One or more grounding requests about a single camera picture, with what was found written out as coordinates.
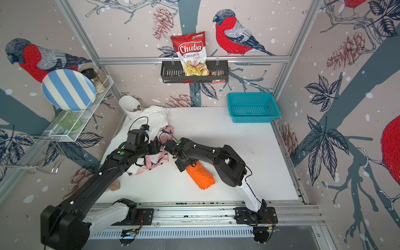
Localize orange shorts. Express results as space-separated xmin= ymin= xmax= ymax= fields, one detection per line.
xmin=185 ymin=161 xmax=216 ymax=190

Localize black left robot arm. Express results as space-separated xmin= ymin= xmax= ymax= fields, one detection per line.
xmin=40 ymin=129 xmax=161 ymax=250

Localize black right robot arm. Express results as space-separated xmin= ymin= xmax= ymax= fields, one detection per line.
xmin=165 ymin=138 xmax=267 ymax=224

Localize pink patterned shorts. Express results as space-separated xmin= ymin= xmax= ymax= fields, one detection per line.
xmin=127 ymin=125 xmax=174 ymax=176

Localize white shorts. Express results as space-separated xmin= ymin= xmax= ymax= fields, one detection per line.
xmin=101 ymin=105 xmax=169 ymax=164

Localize white ceramic cup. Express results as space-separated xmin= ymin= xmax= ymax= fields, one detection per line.
xmin=119 ymin=95 xmax=142 ymax=120

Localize black cap bottle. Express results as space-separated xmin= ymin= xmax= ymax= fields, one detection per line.
xmin=108 ymin=180 xmax=121 ymax=191

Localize dark lid spice jar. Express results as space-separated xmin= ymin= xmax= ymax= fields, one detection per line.
xmin=81 ymin=68 xmax=106 ymax=94

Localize teal plastic basket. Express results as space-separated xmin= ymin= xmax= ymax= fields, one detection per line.
xmin=227 ymin=93 xmax=281 ymax=123

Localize blue white striped plate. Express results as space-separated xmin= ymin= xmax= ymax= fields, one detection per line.
xmin=42 ymin=69 xmax=96 ymax=111

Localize small snack packet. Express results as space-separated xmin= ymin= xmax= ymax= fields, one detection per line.
xmin=209 ymin=70 xmax=224 ymax=76

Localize red Chuba chips bag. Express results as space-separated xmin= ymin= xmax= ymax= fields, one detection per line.
xmin=171 ymin=31 xmax=209 ymax=77

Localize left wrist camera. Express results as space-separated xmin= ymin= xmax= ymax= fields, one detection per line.
xmin=140 ymin=124 xmax=150 ymax=131

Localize clear acrylic wall shelf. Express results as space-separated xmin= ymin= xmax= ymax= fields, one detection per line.
xmin=43 ymin=76 xmax=114 ymax=142

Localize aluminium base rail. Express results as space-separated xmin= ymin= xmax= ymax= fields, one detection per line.
xmin=83 ymin=203 xmax=328 ymax=245

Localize black wire wall basket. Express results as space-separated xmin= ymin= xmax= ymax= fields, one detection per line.
xmin=160 ymin=60 xmax=229 ymax=84

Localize chrome wire wall rack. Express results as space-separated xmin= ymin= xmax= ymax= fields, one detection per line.
xmin=1 ymin=134 xmax=67 ymax=177

